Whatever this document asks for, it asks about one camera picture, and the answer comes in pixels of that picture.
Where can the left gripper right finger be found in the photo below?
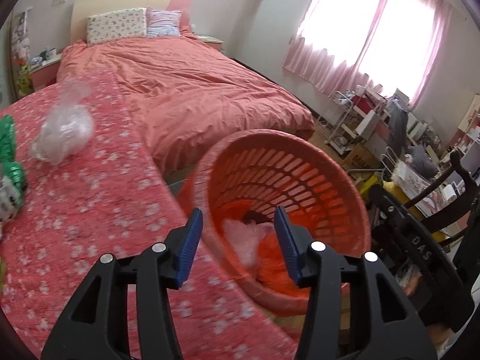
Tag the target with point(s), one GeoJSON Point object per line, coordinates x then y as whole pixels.
{"type": "Point", "coordinates": [356, 309]}

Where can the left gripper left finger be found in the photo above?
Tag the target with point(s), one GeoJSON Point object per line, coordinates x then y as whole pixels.
{"type": "Point", "coordinates": [94, 322]}

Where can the orange-red plastic bag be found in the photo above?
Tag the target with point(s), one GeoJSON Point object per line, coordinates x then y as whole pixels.
{"type": "Point", "coordinates": [272, 271]}

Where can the green plastic bag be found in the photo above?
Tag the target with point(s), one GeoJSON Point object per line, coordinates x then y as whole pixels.
{"type": "Point", "coordinates": [13, 179]}

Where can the clear plastic bag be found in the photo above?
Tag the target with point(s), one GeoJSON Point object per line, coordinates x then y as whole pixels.
{"type": "Point", "coordinates": [68, 126]}

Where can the dark wooden chair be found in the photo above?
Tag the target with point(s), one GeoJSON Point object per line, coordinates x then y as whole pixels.
{"type": "Point", "coordinates": [442, 199]}

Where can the cluttered desk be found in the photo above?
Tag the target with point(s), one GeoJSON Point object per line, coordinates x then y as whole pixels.
{"type": "Point", "coordinates": [414, 142]}

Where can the red floral bedspread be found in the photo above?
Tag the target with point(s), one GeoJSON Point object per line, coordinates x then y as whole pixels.
{"type": "Point", "coordinates": [111, 198]}

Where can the pink window curtain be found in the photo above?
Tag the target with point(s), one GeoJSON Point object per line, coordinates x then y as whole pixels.
{"type": "Point", "coordinates": [380, 44]}

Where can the salmon duvet bed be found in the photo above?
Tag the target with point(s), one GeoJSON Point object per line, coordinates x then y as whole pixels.
{"type": "Point", "coordinates": [185, 96]}

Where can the plush toy display tube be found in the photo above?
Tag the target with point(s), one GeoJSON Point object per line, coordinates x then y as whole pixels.
{"type": "Point", "coordinates": [20, 53]}

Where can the pink bedside table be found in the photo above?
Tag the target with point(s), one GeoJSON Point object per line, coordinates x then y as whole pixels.
{"type": "Point", "coordinates": [46, 74]}

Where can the white floral pillow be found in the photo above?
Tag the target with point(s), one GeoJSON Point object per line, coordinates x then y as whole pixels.
{"type": "Point", "coordinates": [116, 25]}

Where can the pink striped pillow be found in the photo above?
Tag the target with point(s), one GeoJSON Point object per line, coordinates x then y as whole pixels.
{"type": "Point", "coordinates": [163, 23]}

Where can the white wire rack cart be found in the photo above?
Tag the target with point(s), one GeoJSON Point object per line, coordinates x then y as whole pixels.
{"type": "Point", "coordinates": [346, 120]}

